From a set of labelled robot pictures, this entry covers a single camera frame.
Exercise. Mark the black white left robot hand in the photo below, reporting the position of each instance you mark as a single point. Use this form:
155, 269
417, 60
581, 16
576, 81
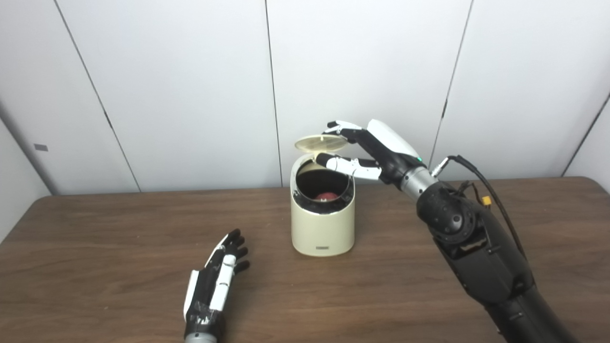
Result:
207, 295

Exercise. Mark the cream-colored round bin lid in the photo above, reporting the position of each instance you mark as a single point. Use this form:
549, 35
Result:
320, 143

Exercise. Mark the cream-colored bin body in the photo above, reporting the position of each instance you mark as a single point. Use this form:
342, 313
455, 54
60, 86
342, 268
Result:
323, 231

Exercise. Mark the red apple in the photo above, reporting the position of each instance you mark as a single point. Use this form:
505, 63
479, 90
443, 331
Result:
326, 196

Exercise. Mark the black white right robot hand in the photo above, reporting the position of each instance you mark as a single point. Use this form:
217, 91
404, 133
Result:
388, 152

